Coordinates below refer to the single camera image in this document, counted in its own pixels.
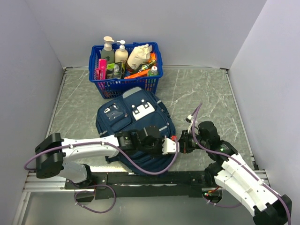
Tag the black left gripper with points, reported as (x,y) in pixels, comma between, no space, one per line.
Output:
(160,140)

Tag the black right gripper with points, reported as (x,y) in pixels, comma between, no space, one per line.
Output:
(183,140)

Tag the navy blue student backpack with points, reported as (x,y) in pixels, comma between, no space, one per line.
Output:
(136,109)

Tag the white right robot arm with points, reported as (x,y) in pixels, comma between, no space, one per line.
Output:
(230,172)

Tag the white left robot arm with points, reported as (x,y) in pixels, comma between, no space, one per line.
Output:
(58,157)

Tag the orange package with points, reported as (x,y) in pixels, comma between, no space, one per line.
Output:
(137,75)

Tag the green glass bottle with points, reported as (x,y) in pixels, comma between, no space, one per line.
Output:
(147,66)

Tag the black green box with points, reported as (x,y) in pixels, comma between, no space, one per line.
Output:
(115,70)

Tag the pink box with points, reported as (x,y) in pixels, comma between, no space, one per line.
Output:
(100,70)

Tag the beige cloth sack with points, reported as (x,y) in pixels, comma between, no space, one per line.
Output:
(140,55)

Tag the cream pump lotion bottle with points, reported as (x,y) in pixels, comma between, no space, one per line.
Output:
(121,54)

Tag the grey pump bottle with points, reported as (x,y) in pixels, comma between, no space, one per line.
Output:
(107,53)

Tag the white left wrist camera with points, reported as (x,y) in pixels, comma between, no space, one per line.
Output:
(169,146)

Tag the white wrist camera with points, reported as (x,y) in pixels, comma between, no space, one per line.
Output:
(192,123)
(169,146)

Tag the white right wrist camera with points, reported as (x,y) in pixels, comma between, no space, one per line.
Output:
(192,123)

